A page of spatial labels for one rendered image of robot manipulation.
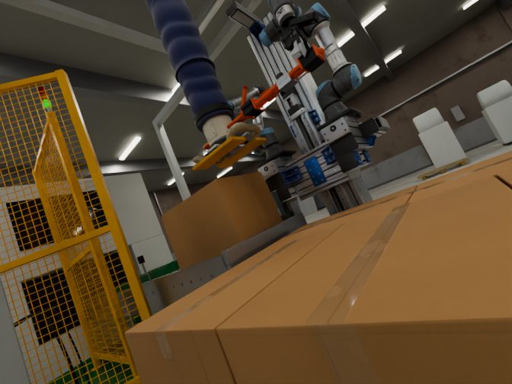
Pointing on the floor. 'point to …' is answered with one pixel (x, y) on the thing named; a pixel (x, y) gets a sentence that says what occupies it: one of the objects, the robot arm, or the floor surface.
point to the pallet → (443, 168)
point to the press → (283, 208)
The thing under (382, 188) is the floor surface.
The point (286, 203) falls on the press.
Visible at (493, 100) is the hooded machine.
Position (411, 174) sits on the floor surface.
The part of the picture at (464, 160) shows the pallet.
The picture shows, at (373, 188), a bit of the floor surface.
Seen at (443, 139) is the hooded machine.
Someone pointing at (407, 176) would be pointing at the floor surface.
